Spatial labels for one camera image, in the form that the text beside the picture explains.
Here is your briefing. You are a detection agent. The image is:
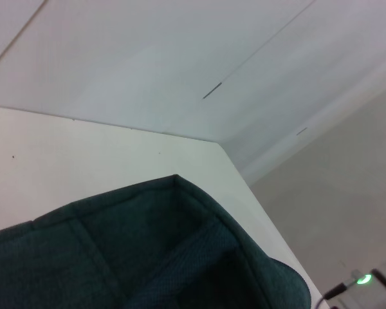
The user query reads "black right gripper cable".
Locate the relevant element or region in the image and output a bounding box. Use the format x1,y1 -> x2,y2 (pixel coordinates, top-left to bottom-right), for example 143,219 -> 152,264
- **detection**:
315,279 -> 356,309

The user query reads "dark teal insulated lunch bag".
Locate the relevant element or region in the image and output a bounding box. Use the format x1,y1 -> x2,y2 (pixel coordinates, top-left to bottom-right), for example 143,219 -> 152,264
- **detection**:
0,173 -> 310,309

